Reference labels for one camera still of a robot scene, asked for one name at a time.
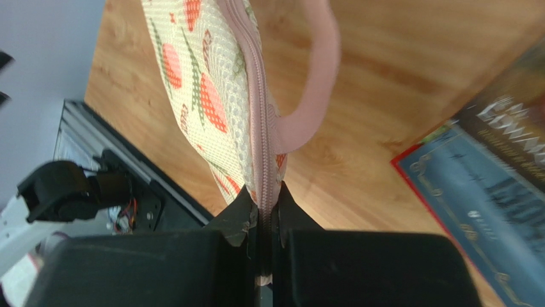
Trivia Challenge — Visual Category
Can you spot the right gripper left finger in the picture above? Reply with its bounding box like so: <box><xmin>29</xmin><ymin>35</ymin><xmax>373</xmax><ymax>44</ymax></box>
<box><xmin>26</xmin><ymin>189</ymin><xmax>258</xmax><ymax>306</ymax></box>

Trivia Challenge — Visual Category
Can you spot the aluminium frame rail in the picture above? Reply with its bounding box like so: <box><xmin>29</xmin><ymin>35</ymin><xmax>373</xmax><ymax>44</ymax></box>
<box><xmin>53</xmin><ymin>100</ymin><xmax>214</xmax><ymax>226</ymax></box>

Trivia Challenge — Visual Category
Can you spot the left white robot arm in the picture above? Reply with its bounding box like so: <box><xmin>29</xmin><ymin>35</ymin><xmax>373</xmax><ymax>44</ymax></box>
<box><xmin>1</xmin><ymin>161</ymin><xmax>134</xmax><ymax>274</ymax></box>

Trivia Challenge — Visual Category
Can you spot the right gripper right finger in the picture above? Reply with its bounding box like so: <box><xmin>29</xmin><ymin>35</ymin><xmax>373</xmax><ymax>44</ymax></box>
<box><xmin>272</xmin><ymin>185</ymin><xmax>482</xmax><ymax>306</ymax></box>

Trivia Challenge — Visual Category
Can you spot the floral mesh laundry bag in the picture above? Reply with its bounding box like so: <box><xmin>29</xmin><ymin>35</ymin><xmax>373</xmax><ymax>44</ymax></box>
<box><xmin>141</xmin><ymin>1</ymin><xmax>341</xmax><ymax>285</ymax></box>

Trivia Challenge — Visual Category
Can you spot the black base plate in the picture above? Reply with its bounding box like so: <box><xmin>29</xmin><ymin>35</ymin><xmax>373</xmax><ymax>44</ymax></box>
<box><xmin>81</xmin><ymin>103</ymin><xmax>214</xmax><ymax>232</ymax></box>

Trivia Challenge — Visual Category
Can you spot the dark brown book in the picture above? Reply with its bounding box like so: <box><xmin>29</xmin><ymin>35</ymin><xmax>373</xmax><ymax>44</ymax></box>
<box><xmin>453</xmin><ymin>40</ymin><xmax>544</xmax><ymax>191</ymax></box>

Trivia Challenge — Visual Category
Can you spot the blue book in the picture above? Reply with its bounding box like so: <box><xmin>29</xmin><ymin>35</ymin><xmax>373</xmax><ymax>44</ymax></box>
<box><xmin>391</xmin><ymin>125</ymin><xmax>544</xmax><ymax>306</ymax></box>

